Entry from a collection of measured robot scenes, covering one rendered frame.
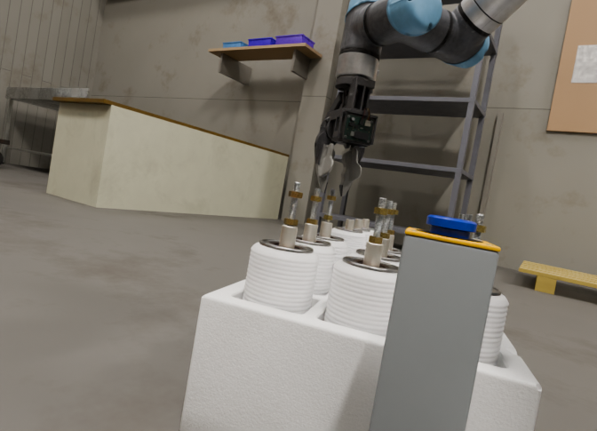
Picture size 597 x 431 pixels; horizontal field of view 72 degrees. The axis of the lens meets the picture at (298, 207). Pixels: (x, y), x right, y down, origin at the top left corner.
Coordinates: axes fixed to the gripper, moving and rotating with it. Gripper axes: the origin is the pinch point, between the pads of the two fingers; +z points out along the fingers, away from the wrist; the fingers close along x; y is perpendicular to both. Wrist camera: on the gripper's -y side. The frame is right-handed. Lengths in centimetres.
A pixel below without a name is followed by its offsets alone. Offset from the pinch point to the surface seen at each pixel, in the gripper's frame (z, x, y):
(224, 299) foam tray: 16.9, -20.9, 23.8
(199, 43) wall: -175, -26, -526
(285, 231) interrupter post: 7.5, -13.8, 21.1
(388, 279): 10.4, -3.0, 31.5
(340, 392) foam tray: 23.5, -7.5, 33.2
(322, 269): 13.3, -5.1, 14.9
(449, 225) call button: 2.5, -7.7, 46.9
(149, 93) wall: -105, -85, -596
